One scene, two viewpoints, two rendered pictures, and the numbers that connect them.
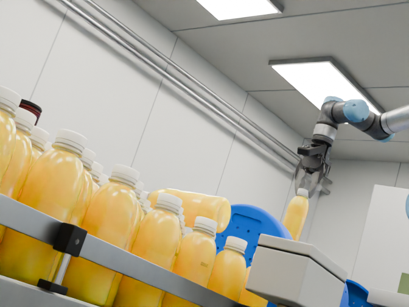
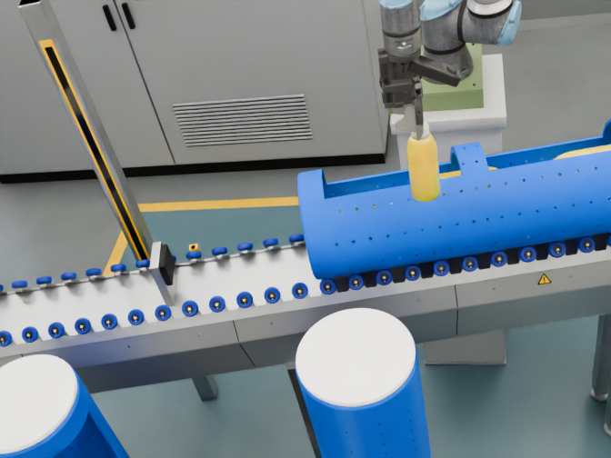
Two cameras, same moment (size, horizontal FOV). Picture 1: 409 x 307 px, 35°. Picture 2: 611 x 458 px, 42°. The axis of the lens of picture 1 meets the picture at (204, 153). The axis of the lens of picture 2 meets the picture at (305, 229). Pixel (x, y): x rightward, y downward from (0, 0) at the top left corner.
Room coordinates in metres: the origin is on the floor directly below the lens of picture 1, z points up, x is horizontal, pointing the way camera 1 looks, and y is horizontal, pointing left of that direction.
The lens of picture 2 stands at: (3.00, 0.73, 2.50)
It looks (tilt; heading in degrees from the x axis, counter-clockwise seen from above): 42 degrees down; 242
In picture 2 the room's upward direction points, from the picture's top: 14 degrees counter-clockwise
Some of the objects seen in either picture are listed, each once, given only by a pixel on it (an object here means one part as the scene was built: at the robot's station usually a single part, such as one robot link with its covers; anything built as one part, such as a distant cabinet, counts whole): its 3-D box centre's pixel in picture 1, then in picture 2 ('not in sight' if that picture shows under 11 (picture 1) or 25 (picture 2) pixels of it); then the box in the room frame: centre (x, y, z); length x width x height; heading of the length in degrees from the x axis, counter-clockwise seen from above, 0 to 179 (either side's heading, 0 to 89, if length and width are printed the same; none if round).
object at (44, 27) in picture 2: not in sight; (140, 241); (2.54, -1.23, 0.85); 0.06 x 0.06 x 1.70; 55
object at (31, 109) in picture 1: (24, 116); not in sight; (1.39, 0.40, 1.23); 0.06 x 0.06 x 0.04
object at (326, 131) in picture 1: (323, 134); (402, 39); (2.10, -0.37, 1.66); 0.08 x 0.08 x 0.05
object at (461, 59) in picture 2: not in sight; (445, 54); (1.65, -0.73, 1.26); 0.15 x 0.15 x 0.10
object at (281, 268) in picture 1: (299, 279); not in sight; (1.17, -0.23, 1.05); 0.20 x 0.10 x 0.10; 145
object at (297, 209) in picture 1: (294, 219); (423, 164); (2.09, -0.35, 1.35); 0.07 x 0.07 x 0.19
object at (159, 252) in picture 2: not in sight; (166, 273); (2.60, -0.87, 1.00); 0.10 x 0.04 x 0.15; 55
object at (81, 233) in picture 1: (63, 258); not in sight; (0.78, 0.12, 0.94); 0.03 x 0.02 x 0.08; 145
